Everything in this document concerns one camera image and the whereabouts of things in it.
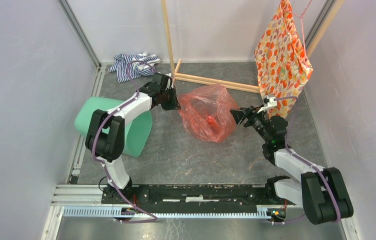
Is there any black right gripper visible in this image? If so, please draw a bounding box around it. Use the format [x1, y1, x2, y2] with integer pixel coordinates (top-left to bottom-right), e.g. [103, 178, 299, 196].
[229, 104, 271, 143]

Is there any red plastic trash bag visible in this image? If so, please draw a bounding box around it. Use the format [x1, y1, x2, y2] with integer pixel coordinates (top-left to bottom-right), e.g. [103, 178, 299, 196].
[178, 84, 238, 143]

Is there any green plastic trash bin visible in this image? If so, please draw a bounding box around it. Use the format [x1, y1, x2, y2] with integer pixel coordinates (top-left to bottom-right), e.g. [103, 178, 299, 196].
[74, 96, 153, 158]

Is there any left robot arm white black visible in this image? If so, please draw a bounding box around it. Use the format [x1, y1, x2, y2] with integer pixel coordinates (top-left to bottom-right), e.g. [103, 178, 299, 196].
[85, 73, 180, 204]

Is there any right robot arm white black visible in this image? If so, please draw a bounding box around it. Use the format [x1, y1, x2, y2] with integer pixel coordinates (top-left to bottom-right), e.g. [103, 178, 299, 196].
[230, 106, 354, 225]

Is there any blue white striped cloth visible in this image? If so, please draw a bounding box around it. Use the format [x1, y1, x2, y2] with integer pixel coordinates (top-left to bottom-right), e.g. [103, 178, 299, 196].
[108, 52, 161, 83]

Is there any floral orange cloth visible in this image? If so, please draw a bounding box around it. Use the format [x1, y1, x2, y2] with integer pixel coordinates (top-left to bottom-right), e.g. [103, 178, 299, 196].
[254, 0, 313, 118]

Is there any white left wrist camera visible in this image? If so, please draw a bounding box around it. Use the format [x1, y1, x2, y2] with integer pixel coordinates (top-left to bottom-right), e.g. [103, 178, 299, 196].
[166, 73, 174, 89]

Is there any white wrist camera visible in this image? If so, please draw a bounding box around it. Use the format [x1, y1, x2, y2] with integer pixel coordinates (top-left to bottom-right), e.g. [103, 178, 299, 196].
[263, 95, 277, 108]
[166, 73, 174, 89]

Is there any wooden rack frame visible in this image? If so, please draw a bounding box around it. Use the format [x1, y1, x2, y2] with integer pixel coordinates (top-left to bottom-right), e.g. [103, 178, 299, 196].
[160, 0, 344, 93]

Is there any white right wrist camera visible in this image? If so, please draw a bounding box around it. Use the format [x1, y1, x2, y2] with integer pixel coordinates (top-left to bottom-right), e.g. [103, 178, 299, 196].
[263, 95, 277, 108]

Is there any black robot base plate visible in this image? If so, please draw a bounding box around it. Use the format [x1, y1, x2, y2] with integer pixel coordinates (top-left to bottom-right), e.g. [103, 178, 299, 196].
[101, 184, 293, 216]

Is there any pink wire hanger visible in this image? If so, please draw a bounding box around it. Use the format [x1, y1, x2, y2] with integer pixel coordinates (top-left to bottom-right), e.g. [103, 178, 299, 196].
[289, 0, 312, 54]

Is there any left aluminium corner post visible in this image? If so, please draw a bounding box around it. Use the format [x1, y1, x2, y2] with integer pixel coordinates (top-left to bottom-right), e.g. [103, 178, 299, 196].
[58, 0, 102, 69]

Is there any aluminium corner post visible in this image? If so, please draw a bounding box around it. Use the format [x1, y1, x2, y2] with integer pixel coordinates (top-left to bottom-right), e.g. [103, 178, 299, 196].
[58, 0, 102, 69]
[305, 0, 336, 51]

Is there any right aluminium corner post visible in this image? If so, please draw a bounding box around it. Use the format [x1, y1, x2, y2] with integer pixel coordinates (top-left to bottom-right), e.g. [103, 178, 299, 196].
[305, 0, 336, 51]

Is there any slotted cable duct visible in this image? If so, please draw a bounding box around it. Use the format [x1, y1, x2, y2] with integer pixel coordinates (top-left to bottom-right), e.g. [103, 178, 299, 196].
[63, 206, 271, 220]

